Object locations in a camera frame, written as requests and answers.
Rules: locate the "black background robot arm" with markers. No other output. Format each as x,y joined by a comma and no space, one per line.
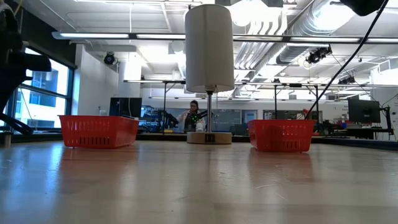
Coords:
203,114
166,118

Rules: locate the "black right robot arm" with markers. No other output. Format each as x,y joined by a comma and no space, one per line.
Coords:
362,6

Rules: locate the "long ceiling light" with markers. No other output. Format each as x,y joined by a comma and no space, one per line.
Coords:
93,35
323,39

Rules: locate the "red plastic basket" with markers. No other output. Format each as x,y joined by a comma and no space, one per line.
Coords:
281,135
99,130

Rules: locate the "black computer monitor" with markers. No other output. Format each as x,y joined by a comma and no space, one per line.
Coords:
363,110
124,107

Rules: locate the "person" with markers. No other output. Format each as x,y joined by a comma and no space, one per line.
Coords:
191,118

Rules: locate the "white shade table lamp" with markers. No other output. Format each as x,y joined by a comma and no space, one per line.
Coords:
208,46

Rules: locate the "small red background object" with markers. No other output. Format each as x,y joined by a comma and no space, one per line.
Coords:
308,112

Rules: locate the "black round ceiling camera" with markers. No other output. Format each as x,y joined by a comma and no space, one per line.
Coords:
109,58

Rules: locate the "black metal frame stand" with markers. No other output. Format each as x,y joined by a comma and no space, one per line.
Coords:
164,99
275,102

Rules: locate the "silver ventilation duct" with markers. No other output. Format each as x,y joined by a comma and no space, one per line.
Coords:
304,28

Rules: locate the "black ceiling camera cluster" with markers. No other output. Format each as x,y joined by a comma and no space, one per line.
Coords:
318,54

